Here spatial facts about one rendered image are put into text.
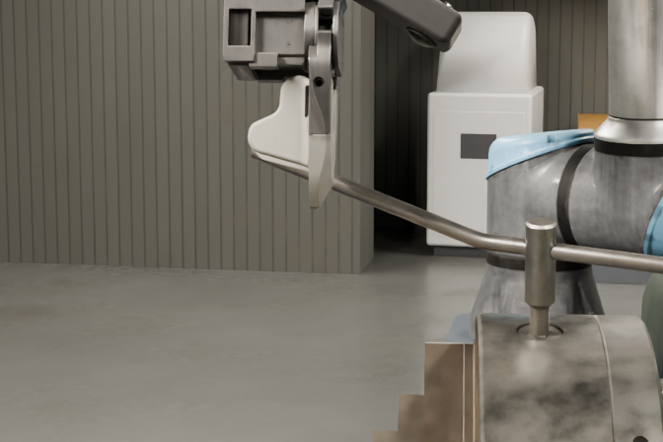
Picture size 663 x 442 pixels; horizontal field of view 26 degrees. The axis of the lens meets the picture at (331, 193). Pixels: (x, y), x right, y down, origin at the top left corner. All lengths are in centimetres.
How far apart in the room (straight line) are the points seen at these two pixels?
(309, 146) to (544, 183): 56
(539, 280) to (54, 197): 687
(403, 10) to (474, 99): 683
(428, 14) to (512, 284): 59
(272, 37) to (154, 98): 659
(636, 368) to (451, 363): 18
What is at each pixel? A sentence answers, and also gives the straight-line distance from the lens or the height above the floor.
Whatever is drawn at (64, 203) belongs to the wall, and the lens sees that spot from 783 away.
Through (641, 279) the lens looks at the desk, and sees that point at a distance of 740.
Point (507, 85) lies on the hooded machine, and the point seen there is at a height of 95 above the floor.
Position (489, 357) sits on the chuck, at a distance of 104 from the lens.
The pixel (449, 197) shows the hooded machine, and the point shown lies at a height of 33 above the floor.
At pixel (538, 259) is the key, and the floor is 129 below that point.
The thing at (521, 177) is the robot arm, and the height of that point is 129.
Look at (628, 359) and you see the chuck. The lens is 104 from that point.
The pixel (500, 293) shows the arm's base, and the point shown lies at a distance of 156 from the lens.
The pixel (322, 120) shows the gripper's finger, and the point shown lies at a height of 139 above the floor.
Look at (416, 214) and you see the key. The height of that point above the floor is 132.
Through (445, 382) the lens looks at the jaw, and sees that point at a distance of 115.
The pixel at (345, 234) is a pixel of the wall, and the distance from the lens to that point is 746.
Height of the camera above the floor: 149
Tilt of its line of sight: 8 degrees down
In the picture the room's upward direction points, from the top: straight up
